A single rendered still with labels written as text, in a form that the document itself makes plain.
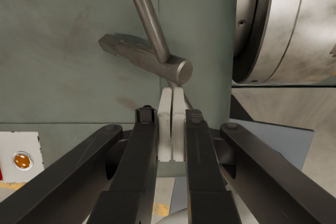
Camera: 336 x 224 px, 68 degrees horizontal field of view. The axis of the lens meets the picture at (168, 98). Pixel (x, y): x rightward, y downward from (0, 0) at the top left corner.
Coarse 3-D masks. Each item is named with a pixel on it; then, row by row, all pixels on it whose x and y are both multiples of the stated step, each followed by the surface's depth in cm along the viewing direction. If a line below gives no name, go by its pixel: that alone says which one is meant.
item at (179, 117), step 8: (176, 88) 20; (176, 96) 18; (176, 104) 16; (176, 112) 14; (184, 112) 15; (176, 120) 14; (184, 120) 14; (176, 128) 14; (184, 128) 14; (176, 136) 14; (184, 136) 14; (176, 144) 15; (184, 144) 15; (176, 152) 15; (184, 152) 15; (176, 160) 15
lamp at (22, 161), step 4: (16, 156) 33; (20, 156) 33; (24, 156) 33; (16, 160) 33; (20, 160) 33; (24, 160) 33; (28, 160) 33; (16, 164) 33; (20, 164) 33; (24, 164) 33; (28, 164) 33
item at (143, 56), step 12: (108, 36) 26; (108, 48) 26; (120, 48) 25; (132, 48) 23; (144, 48) 22; (132, 60) 23; (144, 60) 22; (156, 60) 21; (168, 60) 21; (180, 60) 20; (156, 72) 22; (168, 72) 20; (180, 72) 20; (180, 84) 21
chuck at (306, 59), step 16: (304, 0) 28; (320, 0) 28; (304, 16) 29; (320, 16) 29; (304, 32) 30; (320, 32) 30; (288, 48) 32; (304, 48) 32; (320, 48) 32; (288, 64) 34; (304, 64) 34; (320, 64) 34; (272, 80) 39; (288, 80) 39; (304, 80) 39; (320, 80) 39
